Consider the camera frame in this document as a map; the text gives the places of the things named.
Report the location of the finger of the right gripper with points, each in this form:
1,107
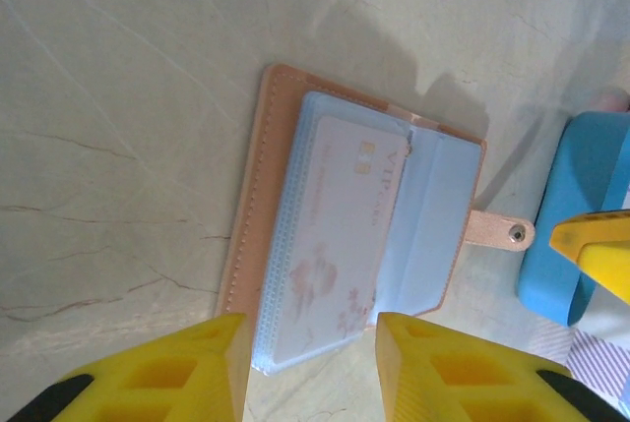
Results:
605,255

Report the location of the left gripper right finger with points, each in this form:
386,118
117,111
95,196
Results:
467,382

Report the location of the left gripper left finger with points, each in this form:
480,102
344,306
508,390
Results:
162,378

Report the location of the white blossom VIP card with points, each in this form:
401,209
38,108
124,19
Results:
339,245

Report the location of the blue oval tray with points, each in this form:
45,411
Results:
556,245

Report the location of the pink toy microphone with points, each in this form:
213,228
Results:
612,100

